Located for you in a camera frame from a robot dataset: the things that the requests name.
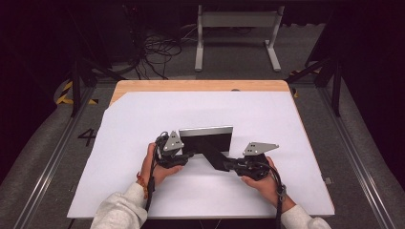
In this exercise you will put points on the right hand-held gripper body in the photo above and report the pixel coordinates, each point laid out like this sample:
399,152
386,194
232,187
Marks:
258,148

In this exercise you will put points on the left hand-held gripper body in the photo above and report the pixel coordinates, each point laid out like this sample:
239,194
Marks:
172,144

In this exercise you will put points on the black square sheet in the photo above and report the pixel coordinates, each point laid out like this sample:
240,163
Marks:
207,143

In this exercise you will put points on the person's left hand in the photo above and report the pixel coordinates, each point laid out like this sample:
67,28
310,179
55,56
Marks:
149,168

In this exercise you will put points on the person's right hand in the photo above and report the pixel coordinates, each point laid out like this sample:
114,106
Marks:
267,187

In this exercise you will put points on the white table sheet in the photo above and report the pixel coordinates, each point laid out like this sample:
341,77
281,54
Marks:
223,108

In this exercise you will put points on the wooden table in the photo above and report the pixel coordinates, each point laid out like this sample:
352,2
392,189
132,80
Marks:
197,85

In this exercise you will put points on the black metal stand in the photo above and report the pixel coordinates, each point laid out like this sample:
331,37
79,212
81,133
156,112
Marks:
336,89
75,89

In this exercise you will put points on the yellow black hazard tape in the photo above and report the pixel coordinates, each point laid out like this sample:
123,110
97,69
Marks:
65,90

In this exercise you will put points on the white metal stand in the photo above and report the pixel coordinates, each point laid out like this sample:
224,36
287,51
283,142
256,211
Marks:
237,19

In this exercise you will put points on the small grey table bracket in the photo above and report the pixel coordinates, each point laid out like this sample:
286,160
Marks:
328,180

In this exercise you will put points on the metal floor rail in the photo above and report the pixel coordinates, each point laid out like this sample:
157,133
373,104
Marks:
356,165
47,171

